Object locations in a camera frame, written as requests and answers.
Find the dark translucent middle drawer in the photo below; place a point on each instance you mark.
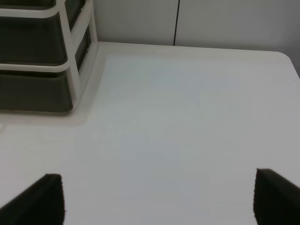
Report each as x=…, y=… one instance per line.
x=32, y=41

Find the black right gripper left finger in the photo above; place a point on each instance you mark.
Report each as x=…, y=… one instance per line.
x=40, y=204

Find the dark translucent top drawer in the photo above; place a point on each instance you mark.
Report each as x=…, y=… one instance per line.
x=35, y=3

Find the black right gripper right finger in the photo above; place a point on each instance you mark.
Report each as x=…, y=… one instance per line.
x=276, y=199

